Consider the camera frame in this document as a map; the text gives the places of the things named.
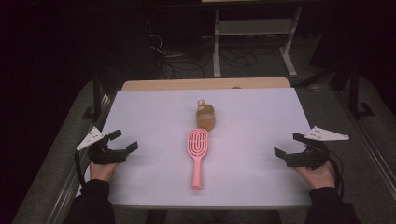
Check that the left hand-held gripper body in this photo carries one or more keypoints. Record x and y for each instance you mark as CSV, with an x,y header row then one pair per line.
x,y
104,154

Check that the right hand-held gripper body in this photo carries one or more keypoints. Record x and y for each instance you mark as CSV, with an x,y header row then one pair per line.
x,y
311,157

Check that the pink hairbrush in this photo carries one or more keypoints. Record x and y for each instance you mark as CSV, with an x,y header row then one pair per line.
x,y
196,168

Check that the person's left hand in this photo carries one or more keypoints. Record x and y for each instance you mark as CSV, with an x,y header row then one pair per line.
x,y
101,171

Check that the person's right hand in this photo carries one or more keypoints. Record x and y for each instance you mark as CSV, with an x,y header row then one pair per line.
x,y
320,177

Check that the white table sheet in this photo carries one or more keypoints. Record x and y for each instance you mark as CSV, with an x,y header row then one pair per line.
x,y
249,124

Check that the black stand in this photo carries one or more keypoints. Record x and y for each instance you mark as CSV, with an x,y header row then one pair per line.
x,y
355,93

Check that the brown cup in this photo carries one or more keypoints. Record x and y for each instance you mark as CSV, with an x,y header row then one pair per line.
x,y
205,119

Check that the wooden table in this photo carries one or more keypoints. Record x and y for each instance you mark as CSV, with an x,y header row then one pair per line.
x,y
186,84

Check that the aluminium floor rail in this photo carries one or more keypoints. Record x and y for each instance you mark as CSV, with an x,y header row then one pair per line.
x,y
370,146
67,186

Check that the white metal desk frame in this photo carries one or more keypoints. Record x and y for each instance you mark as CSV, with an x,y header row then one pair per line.
x,y
255,26

